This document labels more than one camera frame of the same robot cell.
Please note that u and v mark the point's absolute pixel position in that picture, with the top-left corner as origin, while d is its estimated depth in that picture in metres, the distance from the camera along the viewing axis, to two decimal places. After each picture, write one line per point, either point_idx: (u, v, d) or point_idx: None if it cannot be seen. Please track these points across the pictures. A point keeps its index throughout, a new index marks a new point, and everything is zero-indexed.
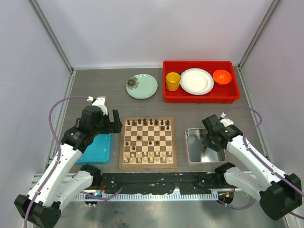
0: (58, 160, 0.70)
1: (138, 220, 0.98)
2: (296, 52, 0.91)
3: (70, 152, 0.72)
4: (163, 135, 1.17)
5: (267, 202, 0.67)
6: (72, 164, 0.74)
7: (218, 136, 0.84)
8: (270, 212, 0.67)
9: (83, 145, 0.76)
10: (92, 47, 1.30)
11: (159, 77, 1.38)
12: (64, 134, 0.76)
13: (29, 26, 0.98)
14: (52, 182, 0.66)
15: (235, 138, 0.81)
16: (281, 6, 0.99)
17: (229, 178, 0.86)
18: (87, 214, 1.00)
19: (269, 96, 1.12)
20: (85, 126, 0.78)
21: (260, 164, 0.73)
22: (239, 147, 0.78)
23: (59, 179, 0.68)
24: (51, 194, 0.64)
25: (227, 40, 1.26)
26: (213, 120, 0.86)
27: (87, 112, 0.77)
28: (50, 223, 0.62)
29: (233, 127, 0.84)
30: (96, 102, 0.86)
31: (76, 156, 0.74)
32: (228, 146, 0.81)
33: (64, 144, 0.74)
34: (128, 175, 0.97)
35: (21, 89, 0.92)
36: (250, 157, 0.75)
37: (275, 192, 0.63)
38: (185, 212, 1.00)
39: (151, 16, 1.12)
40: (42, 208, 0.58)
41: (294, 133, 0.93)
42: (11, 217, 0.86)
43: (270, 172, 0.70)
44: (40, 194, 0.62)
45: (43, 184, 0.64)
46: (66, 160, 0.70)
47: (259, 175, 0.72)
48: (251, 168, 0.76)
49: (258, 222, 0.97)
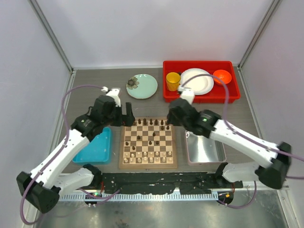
0: (65, 143, 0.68)
1: (138, 220, 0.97)
2: (295, 52, 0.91)
3: (79, 137, 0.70)
4: (163, 135, 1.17)
5: (268, 178, 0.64)
6: (79, 150, 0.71)
7: (197, 128, 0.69)
8: (271, 184, 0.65)
9: (92, 133, 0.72)
10: (92, 47, 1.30)
11: (158, 77, 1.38)
12: (75, 119, 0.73)
13: (29, 25, 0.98)
14: (56, 165, 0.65)
15: (218, 126, 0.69)
16: (281, 6, 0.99)
17: (229, 177, 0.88)
18: (86, 215, 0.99)
19: (269, 95, 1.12)
20: (97, 116, 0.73)
21: (252, 144, 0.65)
22: (225, 133, 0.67)
23: (63, 163, 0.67)
24: (53, 175, 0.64)
25: (227, 40, 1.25)
26: (187, 106, 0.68)
27: (101, 100, 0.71)
28: (46, 206, 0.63)
29: (205, 111, 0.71)
30: (110, 93, 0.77)
31: (84, 143, 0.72)
32: (212, 135, 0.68)
33: (73, 129, 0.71)
34: (127, 175, 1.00)
35: (21, 89, 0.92)
36: (242, 141, 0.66)
37: (278, 168, 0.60)
38: (185, 212, 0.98)
39: (151, 15, 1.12)
40: (42, 189, 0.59)
41: (294, 132, 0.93)
42: (11, 218, 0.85)
43: (265, 149, 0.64)
44: (42, 175, 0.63)
45: (46, 165, 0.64)
46: (73, 145, 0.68)
47: (254, 155, 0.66)
48: (243, 151, 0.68)
49: (259, 222, 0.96)
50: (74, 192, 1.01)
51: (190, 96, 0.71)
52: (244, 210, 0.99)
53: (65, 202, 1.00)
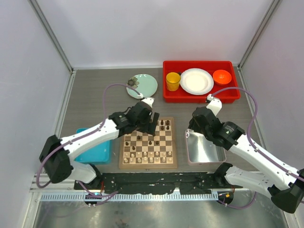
0: (99, 128, 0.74)
1: (138, 220, 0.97)
2: (295, 52, 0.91)
3: (113, 128, 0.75)
4: (163, 135, 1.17)
5: (281, 200, 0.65)
6: (106, 139, 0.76)
7: (219, 139, 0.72)
8: (284, 206, 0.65)
9: (123, 130, 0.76)
10: (92, 47, 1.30)
11: (158, 77, 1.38)
12: (114, 112, 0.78)
13: (29, 25, 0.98)
14: (85, 142, 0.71)
15: (240, 140, 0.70)
16: (281, 6, 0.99)
17: (231, 181, 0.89)
18: (86, 215, 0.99)
19: (269, 95, 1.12)
20: (132, 117, 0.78)
21: (273, 165, 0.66)
22: (247, 149, 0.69)
23: (91, 143, 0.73)
24: (78, 149, 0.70)
25: (227, 41, 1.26)
26: (210, 117, 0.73)
27: (141, 106, 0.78)
28: (58, 176, 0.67)
29: (229, 123, 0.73)
30: (145, 100, 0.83)
31: (112, 136, 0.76)
32: (232, 147, 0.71)
33: (110, 119, 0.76)
34: (127, 175, 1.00)
35: (21, 89, 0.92)
36: (262, 160, 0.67)
37: (295, 194, 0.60)
38: (186, 212, 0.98)
39: (151, 16, 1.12)
40: (66, 157, 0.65)
41: (294, 132, 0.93)
42: (12, 218, 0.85)
43: (285, 172, 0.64)
44: (71, 145, 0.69)
45: (77, 137, 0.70)
46: (106, 132, 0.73)
47: (272, 176, 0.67)
48: (261, 170, 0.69)
49: (259, 222, 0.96)
50: (75, 192, 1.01)
51: (217, 107, 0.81)
52: (244, 210, 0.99)
53: (65, 202, 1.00)
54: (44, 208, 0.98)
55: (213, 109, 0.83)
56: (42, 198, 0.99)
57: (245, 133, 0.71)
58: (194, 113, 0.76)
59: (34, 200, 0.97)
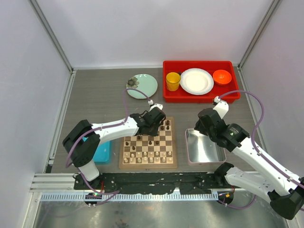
0: (124, 121, 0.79)
1: (138, 220, 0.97)
2: (296, 52, 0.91)
3: (134, 125, 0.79)
4: (163, 135, 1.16)
5: (280, 206, 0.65)
6: (128, 134, 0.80)
7: (222, 139, 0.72)
8: (282, 213, 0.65)
9: (141, 129, 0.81)
10: (92, 47, 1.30)
11: (158, 77, 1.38)
12: (134, 113, 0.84)
13: (29, 24, 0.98)
14: (113, 131, 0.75)
15: (244, 143, 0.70)
16: (281, 6, 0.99)
17: (231, 181, 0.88)
18: (86, 215, 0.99)
19: (269, 95, 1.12)
20: (148, 119, 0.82)
21: (275, 169, 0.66)
22: (250, 152, 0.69)
23: (116, 133, 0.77)
24: (106, 137, 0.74)
25: (227, 41, 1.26)
26: (215, 118, 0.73)
27: (157, 110, 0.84)
28: (82, 157, 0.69)
29: (234, 126, 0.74)
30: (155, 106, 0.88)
31: (132, 132, 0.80)
32: (236, 149, 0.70)
33: (131, 118, 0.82)
34: (127, 175, 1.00)
35: (21, 89, 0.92)
36: (264, 164, 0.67)
37: (295, 200, 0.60)
38: (186, 212, 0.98)
39: (151, 15, 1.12)
40: (99, 140, 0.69)
41: (294, 132, 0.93)
42: (12, 217, 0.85)
43: (286, 178, 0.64)
44: (101, 130, 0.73)
45: (107, 125, 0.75)
46: (128, 127, 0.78)
47: (273, 181, 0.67)
48: (262, 174, 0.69)
49: (258, 222, 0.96)
50: (75, 192, 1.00)
51: (225, 109, 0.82)
52: (244, 210, 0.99)
53: (65, 202, 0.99)
54: (44, 208, 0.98)
55: (220, 110, 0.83)
56: (42, 198, 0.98)
57: (250, 136, 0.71)
58: (200, 113, 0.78)
59: (35, 200, 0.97)
